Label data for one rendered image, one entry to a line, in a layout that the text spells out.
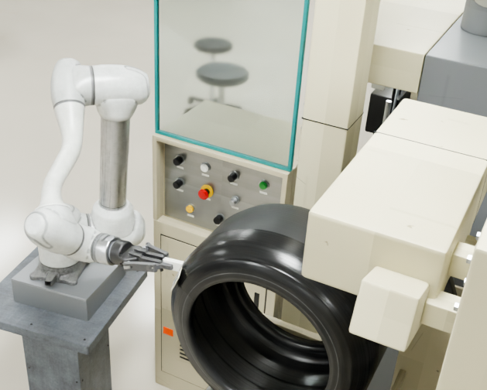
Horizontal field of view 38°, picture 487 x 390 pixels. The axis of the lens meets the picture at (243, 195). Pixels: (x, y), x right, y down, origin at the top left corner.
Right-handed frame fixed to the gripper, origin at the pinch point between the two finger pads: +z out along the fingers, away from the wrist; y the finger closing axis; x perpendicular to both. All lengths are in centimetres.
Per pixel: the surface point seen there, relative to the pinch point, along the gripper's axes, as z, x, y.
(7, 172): -254, 89, 171
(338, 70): 40, -52, 26
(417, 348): 65, 24, 19
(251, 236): 28.2, -18.3, -5.3
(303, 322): 27.1, 30.8, 25.7
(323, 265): 60, -36, -36
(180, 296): 9.3, 0.4, -11.9
